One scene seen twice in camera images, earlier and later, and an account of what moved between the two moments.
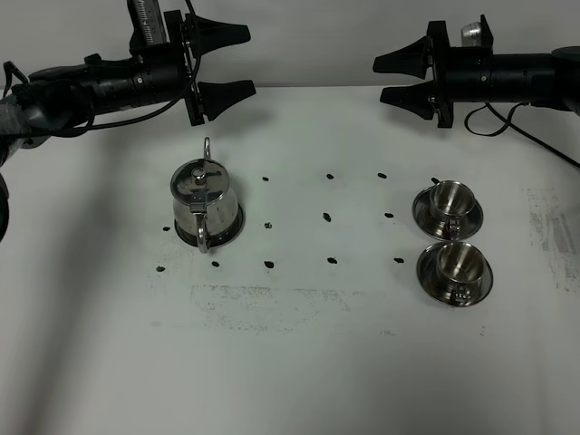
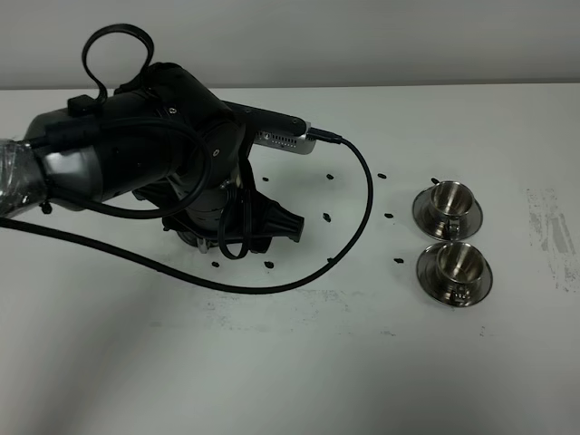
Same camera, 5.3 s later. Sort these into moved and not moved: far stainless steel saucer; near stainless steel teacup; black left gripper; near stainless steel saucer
Moved: black left gripper
Not moved: near stainless steel saucer; far stainless steel saucer; near stainless steel teacup
